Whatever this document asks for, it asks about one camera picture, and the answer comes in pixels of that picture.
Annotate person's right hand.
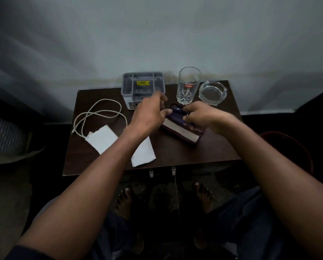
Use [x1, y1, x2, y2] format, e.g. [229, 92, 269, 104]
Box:
[182, 101, 233, 135]

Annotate person's left hand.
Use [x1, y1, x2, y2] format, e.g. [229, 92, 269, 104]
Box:
[130, 92, 173, 133]

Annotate purple book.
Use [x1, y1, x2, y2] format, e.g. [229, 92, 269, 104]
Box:
[160, 103, 205, 145]

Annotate person's right forearm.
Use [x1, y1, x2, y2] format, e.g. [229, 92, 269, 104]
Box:
[218, 115, 323, 260]

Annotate person's left forearm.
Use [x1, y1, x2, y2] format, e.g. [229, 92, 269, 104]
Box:
[5, 125, 158, 260]

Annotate clear drinking glass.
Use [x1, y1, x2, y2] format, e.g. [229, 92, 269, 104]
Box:
[177, 67, 202, 105]

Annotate clear glass ashtray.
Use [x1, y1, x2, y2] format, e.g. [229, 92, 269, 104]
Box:
[198, 81, 228, 106]

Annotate grey plastic organizer box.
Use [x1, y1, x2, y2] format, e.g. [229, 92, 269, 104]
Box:
[122, 72, 166, 110]

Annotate brown wooden table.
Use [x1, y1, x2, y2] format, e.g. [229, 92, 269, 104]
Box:
[62, 80, 243, 177]

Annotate white paper napkin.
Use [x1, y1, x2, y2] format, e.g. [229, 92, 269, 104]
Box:
[85, 125, 121, 155]
[131, 136, 156, 168]

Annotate person's right foot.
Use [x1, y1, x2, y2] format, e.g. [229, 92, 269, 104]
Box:
[192, 182, 215, 214]

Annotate person's foot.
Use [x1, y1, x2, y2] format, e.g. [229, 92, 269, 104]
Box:
[115, 187, 135, 220]
[192, 182, 215, 214]

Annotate person's left foot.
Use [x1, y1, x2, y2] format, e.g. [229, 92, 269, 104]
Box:
[115, 187, 135, 220]

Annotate red round stool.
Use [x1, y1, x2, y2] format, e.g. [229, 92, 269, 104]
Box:
[260, 131, 314, 175]

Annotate person's right leg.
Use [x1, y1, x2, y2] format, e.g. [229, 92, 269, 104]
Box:
[194, 186, 289, 260]

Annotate beige blanket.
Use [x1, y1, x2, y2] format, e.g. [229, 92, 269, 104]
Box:
[0, 145, 47, 167]

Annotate striped pillow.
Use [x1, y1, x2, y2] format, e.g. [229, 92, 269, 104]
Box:
[0, 112, 28, 155]

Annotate white cable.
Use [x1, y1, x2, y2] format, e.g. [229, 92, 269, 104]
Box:
[72, 98, 128, 139]

